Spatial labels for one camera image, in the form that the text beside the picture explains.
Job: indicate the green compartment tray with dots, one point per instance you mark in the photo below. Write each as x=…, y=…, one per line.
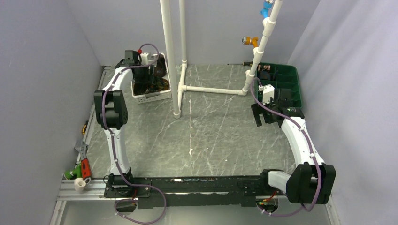
x=285, y=77

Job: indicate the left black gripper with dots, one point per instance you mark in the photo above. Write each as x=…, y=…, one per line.
x=149, y=78

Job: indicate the red grey pipe wrench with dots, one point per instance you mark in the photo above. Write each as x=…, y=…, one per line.
x=81, y=147

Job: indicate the rolled dark tie in tray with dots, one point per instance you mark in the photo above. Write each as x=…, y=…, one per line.
x=264, y=72

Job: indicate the white perforated plastic basket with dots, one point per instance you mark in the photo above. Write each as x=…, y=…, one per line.
x=152, y=96

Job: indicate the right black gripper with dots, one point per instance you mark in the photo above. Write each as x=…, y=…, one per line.
x=258, y=109

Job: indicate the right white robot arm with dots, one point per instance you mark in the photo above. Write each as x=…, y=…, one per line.
x=312, y=179

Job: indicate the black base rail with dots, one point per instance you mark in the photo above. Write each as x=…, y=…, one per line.
x=150, y=192

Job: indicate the colourful patterned tie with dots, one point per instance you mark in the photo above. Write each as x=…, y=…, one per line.
x=159, y=83

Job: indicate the white PVC pipe frame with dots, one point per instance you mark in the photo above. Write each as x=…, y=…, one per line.
x=211, y=49

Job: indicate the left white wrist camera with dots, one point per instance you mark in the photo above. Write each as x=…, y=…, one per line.
x=146, y=58

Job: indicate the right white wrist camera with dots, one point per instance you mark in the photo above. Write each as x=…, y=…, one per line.
x=268, y=92

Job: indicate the green pipe fitting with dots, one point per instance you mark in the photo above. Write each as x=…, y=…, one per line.
x=74, y=173

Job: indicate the orange nozzle fitting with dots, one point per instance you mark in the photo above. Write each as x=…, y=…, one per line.
x=250, y=41

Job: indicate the white pipe coupling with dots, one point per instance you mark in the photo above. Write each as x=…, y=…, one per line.
x=79, y=184

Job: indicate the black yellow screwdriver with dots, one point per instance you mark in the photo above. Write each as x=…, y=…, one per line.
x=243, y=64

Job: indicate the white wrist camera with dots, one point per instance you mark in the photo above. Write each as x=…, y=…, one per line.
x=146, y=58
x=268, y=92

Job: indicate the yellow black tape measure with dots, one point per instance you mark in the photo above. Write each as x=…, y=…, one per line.
x=83, y=131

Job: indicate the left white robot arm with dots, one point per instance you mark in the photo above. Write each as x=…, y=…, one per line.
x=111, y=110

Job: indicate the blue nozzle fitting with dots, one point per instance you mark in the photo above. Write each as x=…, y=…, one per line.
x=267, y=5

